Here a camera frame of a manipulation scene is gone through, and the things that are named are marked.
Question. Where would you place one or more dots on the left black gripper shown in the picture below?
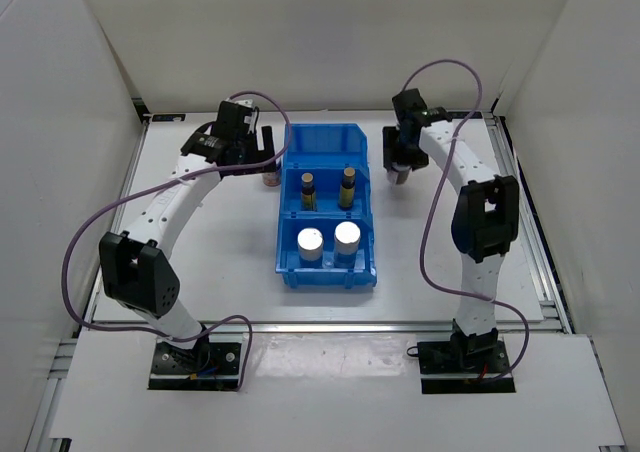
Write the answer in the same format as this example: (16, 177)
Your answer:
(251, 139)

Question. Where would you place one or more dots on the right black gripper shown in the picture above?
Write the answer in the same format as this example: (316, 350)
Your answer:
(390, 154)

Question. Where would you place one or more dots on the white-lid spice jar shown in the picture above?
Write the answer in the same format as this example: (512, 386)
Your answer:
(398, 174)
(272, 178)

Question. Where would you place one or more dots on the gold-cap yellow bottle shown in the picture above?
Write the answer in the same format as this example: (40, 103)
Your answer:
(347, 189)
(308, 192)

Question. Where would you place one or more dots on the silver-cap shaker bottle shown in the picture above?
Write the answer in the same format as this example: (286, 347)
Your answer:
(347, 237)
(310, 243)

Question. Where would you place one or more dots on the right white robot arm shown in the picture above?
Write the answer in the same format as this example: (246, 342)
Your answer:
(485, 220)

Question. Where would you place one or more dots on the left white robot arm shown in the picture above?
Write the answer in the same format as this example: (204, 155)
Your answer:
(135, 266)

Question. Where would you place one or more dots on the blue three-compartment plastic bin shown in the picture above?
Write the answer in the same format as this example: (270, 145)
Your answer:
(325, 150)

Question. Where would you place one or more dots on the aluminium front rail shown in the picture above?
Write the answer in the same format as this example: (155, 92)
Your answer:
(551, 325)

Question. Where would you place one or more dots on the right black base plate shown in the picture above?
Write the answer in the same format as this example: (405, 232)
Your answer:
(444, 372)

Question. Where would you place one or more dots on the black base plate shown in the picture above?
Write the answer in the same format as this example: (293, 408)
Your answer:
(216, 368)
(444, 372)

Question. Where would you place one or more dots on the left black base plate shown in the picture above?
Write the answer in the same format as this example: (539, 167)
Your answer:
(216, 368)

